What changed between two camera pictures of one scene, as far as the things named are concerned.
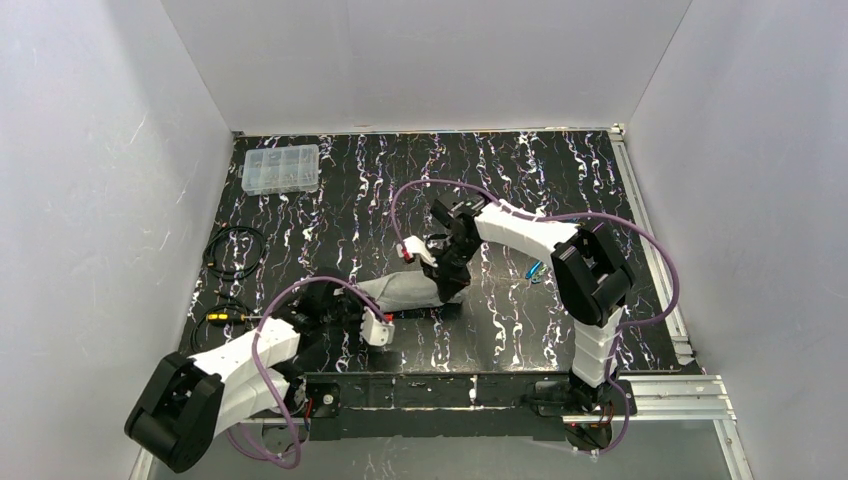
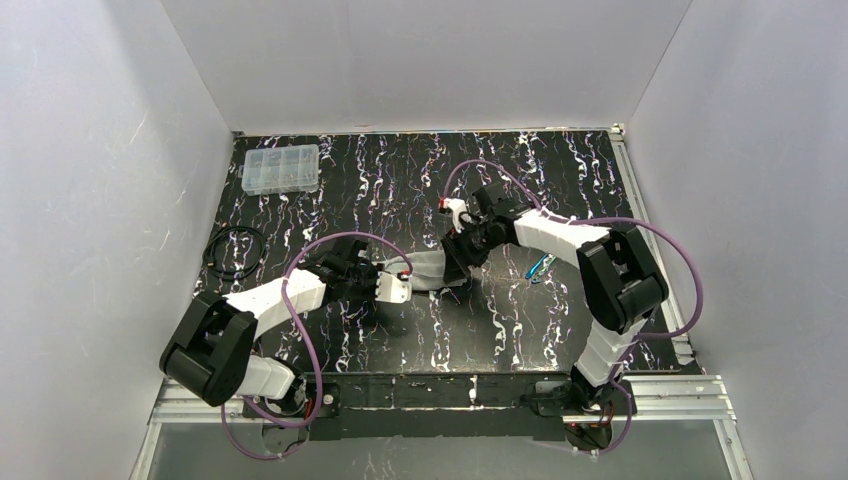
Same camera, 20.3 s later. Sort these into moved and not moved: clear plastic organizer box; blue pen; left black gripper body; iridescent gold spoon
Moved: left black gripper body
Not moved: blue pen; iridescent gold spoon; clear plastic organizer box
